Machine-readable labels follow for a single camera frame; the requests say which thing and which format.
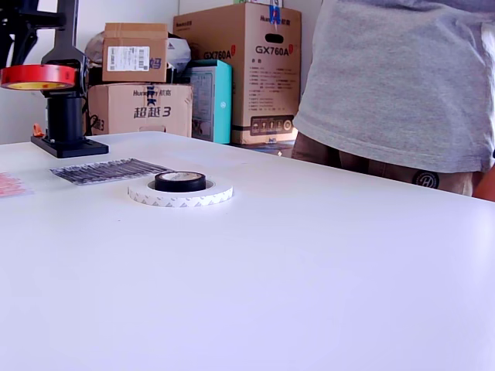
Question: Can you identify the black scribbled paper sheet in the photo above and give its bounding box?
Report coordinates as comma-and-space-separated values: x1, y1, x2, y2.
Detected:
49, 157, 176, 187

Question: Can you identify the red scribbled paper sheet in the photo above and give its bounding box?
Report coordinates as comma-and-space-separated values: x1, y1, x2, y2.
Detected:
0, 172, 35, 199

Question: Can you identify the person's left hand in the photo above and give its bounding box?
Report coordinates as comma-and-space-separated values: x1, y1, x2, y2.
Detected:
474, 169, 495, 202

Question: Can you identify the black tape roll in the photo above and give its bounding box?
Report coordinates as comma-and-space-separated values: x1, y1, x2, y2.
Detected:
154, 171, 207, 193

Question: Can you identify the teal carton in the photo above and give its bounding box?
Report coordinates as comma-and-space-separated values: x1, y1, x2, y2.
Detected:
183, 60, 234, 145

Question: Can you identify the white bag with logo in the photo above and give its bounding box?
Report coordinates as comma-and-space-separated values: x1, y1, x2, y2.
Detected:
166, 36, 193, 70

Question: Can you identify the red tape roll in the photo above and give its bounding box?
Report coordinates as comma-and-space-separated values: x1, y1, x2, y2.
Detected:
0, 64, 77, 93

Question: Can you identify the large GX760A cardboard carton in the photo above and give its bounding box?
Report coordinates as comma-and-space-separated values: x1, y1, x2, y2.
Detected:
172, 2, 302, 146

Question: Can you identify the black power cable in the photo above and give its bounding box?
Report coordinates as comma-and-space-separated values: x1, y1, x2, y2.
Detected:
87, 111, 106, 136

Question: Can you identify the small labelled cardboard box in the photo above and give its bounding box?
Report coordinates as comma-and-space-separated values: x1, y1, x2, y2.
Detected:
101, 22, 169, 83

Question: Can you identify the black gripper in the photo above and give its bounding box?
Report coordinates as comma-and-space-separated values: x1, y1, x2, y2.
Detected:
0, 0, 67, 67

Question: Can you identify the white tape roll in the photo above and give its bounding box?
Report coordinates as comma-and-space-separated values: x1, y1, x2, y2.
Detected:
127, 178, 234, 210

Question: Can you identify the Huntkey brown cardboard carton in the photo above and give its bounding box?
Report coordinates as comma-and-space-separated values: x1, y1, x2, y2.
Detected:
87, 83, 194, 139

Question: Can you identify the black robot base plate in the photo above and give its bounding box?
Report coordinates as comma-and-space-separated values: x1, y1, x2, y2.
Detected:
30, 134, 110, 159

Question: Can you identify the person in grey shirt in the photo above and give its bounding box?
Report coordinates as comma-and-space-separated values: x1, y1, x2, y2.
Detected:
290, 0, 495, 200

